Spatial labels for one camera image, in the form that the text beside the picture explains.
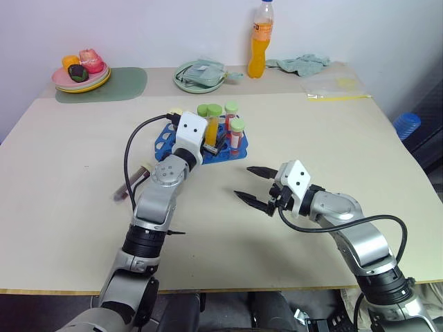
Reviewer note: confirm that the green table mat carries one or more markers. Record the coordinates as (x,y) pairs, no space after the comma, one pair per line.
(124,86)

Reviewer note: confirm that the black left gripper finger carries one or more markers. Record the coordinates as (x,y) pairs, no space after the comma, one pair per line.
(224,140)

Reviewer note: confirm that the dark rounded shape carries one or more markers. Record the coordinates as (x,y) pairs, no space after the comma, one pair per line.
(270,311)

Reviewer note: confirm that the green cloth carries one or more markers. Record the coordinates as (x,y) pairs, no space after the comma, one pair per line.
(301,65)

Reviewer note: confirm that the stacked plates with toy food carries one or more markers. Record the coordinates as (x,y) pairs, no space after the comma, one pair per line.
(93,87)

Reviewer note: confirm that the light green plate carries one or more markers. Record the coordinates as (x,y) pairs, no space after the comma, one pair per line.
(197,89)

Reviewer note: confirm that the blue ribbed cylinder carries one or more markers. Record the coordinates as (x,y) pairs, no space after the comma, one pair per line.
(407,125)

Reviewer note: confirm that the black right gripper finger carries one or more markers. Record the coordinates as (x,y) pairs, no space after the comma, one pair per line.
(263,172)
(254,200)

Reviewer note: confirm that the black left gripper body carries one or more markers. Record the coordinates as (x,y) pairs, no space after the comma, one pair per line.
(210,149)

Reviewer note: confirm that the blue test tube rack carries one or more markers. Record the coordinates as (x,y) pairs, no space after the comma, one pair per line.
(244,147)

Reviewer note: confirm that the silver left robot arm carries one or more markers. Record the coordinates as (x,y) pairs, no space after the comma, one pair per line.
(155,204)

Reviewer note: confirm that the pink plate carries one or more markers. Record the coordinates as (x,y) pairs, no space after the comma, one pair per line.
(62,76)

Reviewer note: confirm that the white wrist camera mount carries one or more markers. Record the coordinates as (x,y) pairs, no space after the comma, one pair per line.
(297,180)
(189,133)

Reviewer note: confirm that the dark red test tube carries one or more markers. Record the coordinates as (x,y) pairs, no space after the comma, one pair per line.
(133,181)

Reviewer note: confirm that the black object beside table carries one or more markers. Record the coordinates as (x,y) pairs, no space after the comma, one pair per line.
(431,138)

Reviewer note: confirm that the clear zip plastic bag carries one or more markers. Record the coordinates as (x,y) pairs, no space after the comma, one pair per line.
(332,86)

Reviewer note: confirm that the dark purple toy food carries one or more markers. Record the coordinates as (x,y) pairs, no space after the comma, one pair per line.
(77,72)

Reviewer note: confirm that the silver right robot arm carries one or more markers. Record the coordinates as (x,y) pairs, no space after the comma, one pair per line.
(367,242)

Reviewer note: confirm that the green-capped test tube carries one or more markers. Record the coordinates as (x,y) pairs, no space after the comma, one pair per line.
(201,110)

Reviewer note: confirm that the orange toy food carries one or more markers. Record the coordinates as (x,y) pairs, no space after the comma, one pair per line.
(69,61)

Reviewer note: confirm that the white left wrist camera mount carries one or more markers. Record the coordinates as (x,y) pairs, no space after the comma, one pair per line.
(189,133)

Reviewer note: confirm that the red test tube green cap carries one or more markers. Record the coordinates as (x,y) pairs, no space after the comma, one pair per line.
(231,107)
(236,141)

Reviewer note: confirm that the grey-green pouch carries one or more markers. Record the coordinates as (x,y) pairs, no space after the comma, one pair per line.
(204,73)

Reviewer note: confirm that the pink toy food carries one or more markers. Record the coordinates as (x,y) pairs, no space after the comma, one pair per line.
(90,60)

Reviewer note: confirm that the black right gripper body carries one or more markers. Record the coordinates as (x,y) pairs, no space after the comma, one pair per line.
(283,198)

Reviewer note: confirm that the yellow test tube green cap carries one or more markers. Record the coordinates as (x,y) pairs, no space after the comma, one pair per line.
(212,131)

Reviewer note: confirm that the orange drink bottle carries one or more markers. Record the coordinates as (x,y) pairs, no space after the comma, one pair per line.
(259,55)

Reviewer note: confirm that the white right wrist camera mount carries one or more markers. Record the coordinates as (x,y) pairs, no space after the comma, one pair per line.
(297,180)

